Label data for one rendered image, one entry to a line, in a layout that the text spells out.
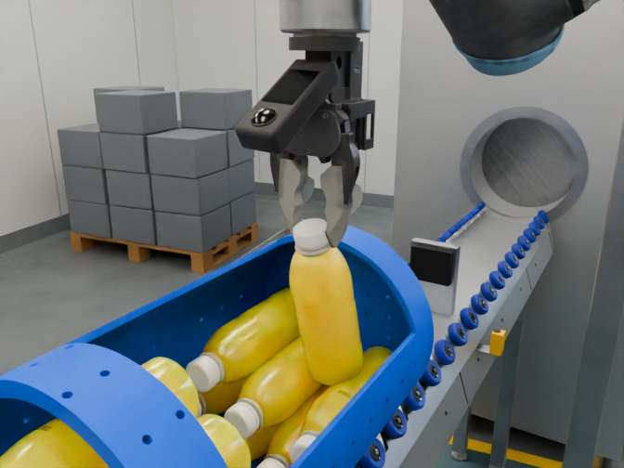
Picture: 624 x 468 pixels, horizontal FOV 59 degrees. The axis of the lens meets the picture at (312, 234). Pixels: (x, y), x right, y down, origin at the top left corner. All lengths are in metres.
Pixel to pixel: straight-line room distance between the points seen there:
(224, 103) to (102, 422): 3.63
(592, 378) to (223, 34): 5.08
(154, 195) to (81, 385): 3.53
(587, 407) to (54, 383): 1.16
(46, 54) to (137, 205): 1.52
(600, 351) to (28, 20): 4.42
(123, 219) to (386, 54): 2.69
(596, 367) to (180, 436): 1.06
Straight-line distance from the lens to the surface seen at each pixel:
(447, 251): 1.16
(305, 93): 0.52
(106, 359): 0.47
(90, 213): 4.40
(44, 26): 4.98
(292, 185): 0.59
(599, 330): 1.31
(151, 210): 4.02
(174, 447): 0.43
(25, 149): 4.81
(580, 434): 1.44
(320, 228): 0.58
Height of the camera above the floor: 1.47
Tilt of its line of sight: 18 degrees down
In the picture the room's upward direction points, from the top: straight up
